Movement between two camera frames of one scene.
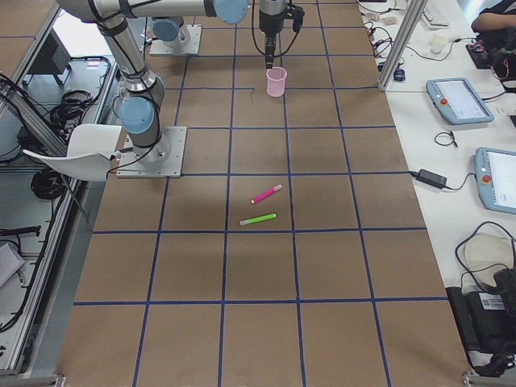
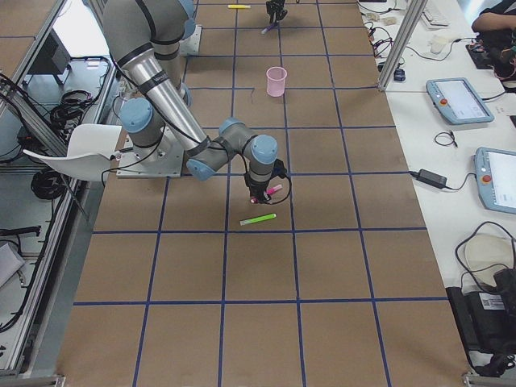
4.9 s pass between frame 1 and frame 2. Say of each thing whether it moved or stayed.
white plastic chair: stayed
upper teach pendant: stayed
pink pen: stayed
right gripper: moved
